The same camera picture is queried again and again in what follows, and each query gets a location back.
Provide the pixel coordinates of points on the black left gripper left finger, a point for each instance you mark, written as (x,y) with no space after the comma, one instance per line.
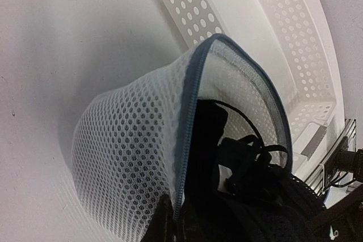
(161,227)

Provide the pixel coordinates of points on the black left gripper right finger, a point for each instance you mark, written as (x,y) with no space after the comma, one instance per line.
(345,217)

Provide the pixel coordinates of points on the black bra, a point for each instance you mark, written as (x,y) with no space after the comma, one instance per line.
(233,191)

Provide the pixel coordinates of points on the white mesh laundry bag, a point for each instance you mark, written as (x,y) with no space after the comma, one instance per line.
(131,145)

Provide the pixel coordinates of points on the white plastic basket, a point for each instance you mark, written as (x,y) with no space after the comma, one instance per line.
(291,41)

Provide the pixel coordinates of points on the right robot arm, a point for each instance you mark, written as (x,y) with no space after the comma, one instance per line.
(342,160)

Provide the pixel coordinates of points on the aluminium front rail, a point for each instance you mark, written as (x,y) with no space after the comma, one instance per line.
(315,180)

